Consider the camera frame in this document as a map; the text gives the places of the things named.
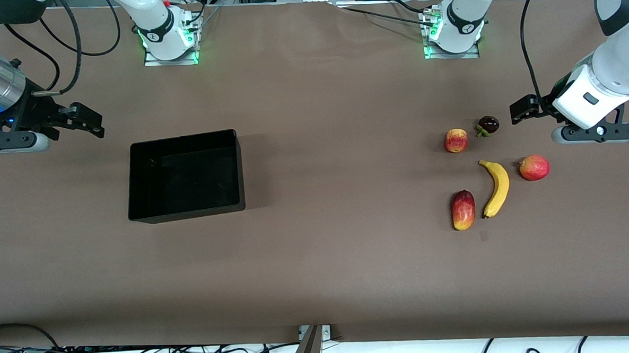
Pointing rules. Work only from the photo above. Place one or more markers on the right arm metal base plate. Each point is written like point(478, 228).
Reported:
point(171, 62)

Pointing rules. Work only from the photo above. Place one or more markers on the black plastic box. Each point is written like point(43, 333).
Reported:
point(187, 177)

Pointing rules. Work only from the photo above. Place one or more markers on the silver metal bracket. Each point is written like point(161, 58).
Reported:
point(325, 332)

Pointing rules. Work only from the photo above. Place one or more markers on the yellow banana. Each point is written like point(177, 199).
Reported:
point(499, 185)

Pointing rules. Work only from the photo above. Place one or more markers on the round red apple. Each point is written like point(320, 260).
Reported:
point(534, 168)

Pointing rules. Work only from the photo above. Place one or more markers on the small red-yellow apple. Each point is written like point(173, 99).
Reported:
point(456, 140)

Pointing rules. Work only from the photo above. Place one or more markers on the dark purple mangosteen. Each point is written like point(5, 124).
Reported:
point(488, 125)

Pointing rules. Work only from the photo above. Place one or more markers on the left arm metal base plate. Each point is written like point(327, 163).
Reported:
point(450, 56)

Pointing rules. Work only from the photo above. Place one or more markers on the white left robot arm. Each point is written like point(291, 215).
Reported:
point(466, 10)

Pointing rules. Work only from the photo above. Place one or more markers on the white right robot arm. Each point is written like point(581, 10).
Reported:
point(153, 14)

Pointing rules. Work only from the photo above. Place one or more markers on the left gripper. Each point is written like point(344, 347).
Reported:
point(546, 104)

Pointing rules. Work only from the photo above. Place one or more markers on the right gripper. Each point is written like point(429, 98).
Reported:
point(34, 113)

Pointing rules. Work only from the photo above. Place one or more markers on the red-yellow mango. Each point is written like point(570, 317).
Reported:
point(463, 210)

